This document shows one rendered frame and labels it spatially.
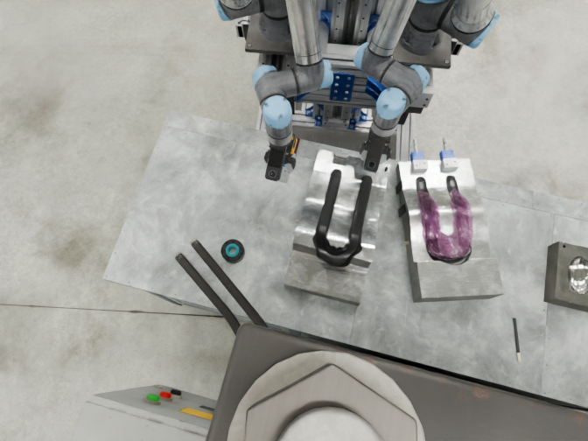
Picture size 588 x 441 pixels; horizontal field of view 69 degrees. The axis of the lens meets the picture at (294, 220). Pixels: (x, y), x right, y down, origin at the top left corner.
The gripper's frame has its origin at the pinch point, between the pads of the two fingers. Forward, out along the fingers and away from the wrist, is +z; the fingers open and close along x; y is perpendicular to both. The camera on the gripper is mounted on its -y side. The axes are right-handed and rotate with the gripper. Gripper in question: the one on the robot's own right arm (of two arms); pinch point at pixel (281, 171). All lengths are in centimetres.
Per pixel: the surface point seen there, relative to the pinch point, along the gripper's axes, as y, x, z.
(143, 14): 129, 135, 95
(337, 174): 6.3, -18.6, 6.5
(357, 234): -14.8, -29.9, 3.1
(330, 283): -31.4, -25.0, 8.9
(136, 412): -73, 4, -52
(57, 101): 53, 163, 95
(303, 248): -23.3, -13.7, 5.1
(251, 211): -11.8, 8.7, 15.0
